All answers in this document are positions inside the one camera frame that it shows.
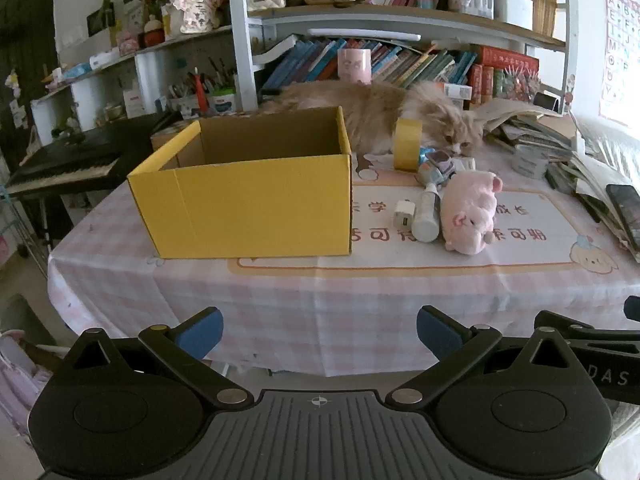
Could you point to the pink plush pig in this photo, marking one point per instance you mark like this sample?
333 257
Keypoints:
470 210

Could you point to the white pen holder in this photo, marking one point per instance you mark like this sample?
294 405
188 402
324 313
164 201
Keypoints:
512 10

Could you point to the white textured blanket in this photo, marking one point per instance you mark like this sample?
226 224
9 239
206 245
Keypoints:
615 150

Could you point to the pink frilly cloth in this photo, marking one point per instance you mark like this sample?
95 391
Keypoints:
20 385

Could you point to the white charger plug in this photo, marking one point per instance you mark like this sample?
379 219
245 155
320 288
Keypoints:
402 217

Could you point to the pile of papers and books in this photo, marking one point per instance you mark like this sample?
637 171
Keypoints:
530 130

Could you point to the black smartphone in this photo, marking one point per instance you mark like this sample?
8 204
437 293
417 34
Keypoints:
627 215

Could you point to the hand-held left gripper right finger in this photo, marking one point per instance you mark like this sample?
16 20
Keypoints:
440 332

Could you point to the white orange small box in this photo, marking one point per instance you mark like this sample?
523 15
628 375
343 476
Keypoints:
457 92

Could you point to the printed cartoon desk mat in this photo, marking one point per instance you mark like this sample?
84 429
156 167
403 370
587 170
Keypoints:
525 240

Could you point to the black piano keyboard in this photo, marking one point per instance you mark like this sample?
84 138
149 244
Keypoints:
75 160

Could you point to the desk organiser with pens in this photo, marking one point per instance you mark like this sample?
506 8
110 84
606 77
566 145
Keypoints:
200 95

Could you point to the white bookshelf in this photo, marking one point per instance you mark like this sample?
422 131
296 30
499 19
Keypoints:
240 35

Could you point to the row of slanted books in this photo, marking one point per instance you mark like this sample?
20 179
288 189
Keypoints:
310 60

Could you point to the toy dump truck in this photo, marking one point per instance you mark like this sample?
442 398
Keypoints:
437 162

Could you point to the fluffy ginger cat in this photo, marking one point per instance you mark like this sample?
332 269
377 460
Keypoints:
370 110

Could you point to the pink white plush doll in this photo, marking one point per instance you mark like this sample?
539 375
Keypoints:
192 7

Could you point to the yellow cardboard box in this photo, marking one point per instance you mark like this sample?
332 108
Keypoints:
250 210

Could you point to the red boxed book set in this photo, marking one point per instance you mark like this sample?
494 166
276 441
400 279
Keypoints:
500 57

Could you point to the alphabet wall poster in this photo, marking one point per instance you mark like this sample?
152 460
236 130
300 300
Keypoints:
620 60

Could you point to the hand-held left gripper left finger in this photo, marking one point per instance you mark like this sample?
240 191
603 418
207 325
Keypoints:
200 332

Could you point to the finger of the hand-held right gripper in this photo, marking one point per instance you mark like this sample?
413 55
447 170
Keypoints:
575 327
633 308

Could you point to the yellow tape roll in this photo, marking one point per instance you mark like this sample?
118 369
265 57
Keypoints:
406 150

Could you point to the white bottle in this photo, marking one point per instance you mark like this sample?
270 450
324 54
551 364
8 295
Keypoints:
426 215

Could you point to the pink cup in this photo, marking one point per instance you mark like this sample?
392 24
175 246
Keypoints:
354 66

